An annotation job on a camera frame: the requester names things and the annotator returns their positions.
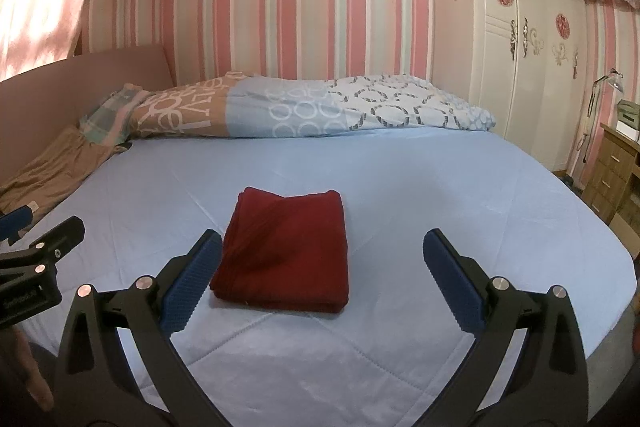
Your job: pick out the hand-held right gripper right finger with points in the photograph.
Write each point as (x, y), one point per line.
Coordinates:
(450, 282)

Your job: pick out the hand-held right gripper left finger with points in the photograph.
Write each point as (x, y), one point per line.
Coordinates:
(192, 282)

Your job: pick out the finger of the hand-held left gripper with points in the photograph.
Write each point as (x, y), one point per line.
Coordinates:
(15, 222)
(50, 242)

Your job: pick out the red knitted sweater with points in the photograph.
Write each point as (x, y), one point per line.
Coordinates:
(285, 247)

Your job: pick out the person's left forearm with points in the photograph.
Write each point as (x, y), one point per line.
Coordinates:
(30, 372)

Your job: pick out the tan garment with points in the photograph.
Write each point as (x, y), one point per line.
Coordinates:
(50, 172)

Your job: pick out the bed with light blue sheet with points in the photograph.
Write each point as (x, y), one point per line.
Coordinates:
(400, 207)

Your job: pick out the plaid pillow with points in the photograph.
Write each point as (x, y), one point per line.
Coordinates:
(110, 117)

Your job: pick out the wooden drawer cabinet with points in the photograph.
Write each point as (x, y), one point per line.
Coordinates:
(607, 172)

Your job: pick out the printed blue and tan duvet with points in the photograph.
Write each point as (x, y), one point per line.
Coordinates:
(300, 107)

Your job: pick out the white box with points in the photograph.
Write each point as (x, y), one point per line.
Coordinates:
(629, 131)

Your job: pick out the white wardrobe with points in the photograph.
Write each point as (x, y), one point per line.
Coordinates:
(525, 57)

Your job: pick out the green box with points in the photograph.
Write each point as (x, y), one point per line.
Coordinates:
(631, 112)

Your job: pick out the desk lamp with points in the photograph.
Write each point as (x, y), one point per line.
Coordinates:
(614, 83)

